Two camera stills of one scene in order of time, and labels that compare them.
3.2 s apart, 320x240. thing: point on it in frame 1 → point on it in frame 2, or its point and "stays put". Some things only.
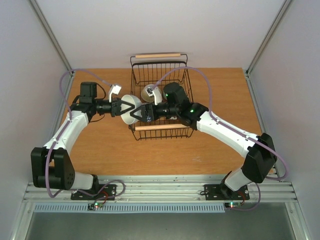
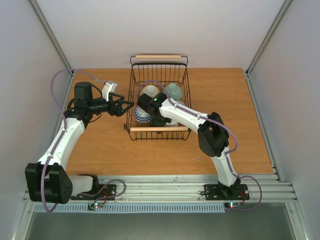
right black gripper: (149, 112) → (158, 121)
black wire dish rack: (159, 69) stays put
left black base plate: (109, 193) stays put
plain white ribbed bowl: (127, 118) → (173, 123)
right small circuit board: (232, 205) stays put
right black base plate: (221, 192) stays put
